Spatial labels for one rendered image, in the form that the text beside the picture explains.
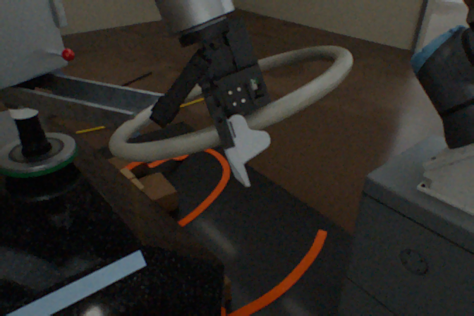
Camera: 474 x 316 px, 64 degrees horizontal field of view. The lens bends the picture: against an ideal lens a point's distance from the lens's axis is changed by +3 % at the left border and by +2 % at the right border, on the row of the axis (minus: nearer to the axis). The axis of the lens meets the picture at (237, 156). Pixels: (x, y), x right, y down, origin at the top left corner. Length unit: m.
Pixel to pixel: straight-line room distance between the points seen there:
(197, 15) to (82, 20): 5.96
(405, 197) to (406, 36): 4.57
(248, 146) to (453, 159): 0.69
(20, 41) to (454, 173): 1.11
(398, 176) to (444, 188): 0.13
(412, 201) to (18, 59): 1.06
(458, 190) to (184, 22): 0.84
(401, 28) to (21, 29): 4.98
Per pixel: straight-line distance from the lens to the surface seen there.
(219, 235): 2.10
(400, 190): 1.13
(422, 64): 1.11
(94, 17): 6.46
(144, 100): 0.96
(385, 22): 5.72
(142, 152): 0.59
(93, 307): 0.94
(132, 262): 0.95
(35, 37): 1.13
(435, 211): 1.10
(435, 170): 1.11
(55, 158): 1.24
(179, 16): 0.47
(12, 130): 1.61
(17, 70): 1.10
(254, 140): 0.48
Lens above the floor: 1.48
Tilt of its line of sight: 33 degrees down
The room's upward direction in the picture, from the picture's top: straight up
